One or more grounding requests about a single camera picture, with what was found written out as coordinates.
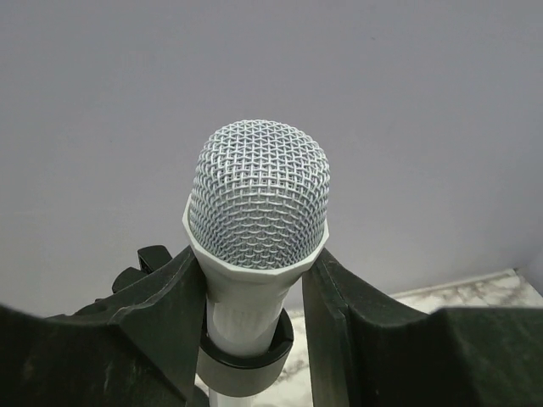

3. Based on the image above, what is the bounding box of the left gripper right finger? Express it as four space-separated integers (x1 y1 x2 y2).
303 251 542 406

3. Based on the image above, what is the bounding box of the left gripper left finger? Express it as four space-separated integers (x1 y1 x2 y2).
1 247 208 406

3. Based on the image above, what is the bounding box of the white microphone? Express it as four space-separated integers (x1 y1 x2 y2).
182 119 330 359

